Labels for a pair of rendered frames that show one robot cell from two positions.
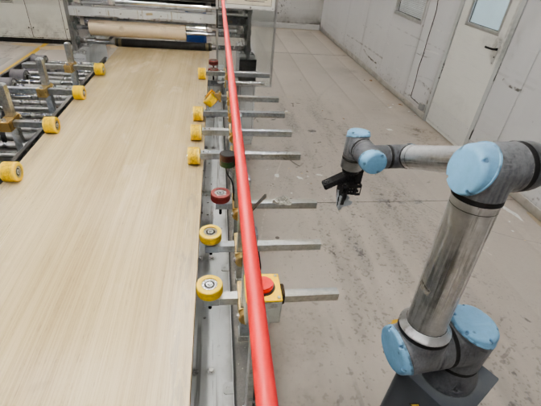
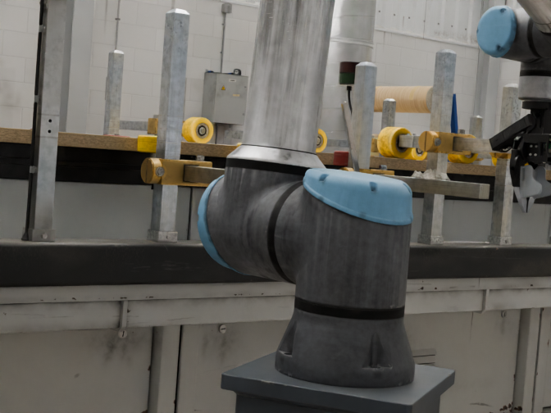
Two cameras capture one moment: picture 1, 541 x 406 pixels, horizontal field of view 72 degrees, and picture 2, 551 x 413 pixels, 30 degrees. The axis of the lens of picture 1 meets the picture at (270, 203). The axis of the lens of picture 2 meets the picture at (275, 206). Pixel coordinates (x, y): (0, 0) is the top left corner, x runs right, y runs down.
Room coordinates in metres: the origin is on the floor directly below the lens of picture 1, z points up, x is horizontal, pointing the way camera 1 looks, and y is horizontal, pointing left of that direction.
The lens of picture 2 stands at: (0.02, -1.85, 0.89)
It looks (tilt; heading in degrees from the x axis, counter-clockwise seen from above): 3 degrees down; 63
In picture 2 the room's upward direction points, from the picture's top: 4 degrees clockwise
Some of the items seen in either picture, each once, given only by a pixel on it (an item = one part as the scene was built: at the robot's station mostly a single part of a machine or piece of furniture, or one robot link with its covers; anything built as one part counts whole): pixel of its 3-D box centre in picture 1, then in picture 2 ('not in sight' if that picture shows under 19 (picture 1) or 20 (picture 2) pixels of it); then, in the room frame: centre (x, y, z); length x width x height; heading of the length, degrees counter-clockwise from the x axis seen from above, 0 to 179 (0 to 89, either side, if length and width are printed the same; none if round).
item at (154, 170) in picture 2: (245, 301); (176, 172); (0.78, 0.05, 0.84); 0.14 x 0.06 x 0.05; 10
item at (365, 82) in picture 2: (238, 205); (357, 169); (1.25, 0.13, 0.87); 0.04 x 0.04 x 0.48; 10
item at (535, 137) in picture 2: (349, 180); (541, 134); (1.37, -0.33, 0.97); 0.09 x 0.08 x 0.12; 101
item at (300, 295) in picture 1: (271, 296); (207, 176); (0.81, -0.03, 0.84); 0.44 x 0.03 x 0.04; 100
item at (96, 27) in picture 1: (163, 31); not in sight; (3.48, 1.07, 1.05); 1.43 x 0.12 x 0.12; 100
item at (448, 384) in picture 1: (451, 362); (347, 335); (0.76, -0.66, 0.65); 0.19 x 0.19 x 0.10
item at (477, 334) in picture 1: (464, 337); (350, 235); (0.76, -0.65, 0.79); 0.17 x 0.15 x 0.18; 105
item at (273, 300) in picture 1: (262, 300); not in sight; (0.50, 0.00, 1.18); 0.07 x 0.07 x 0.08; 10
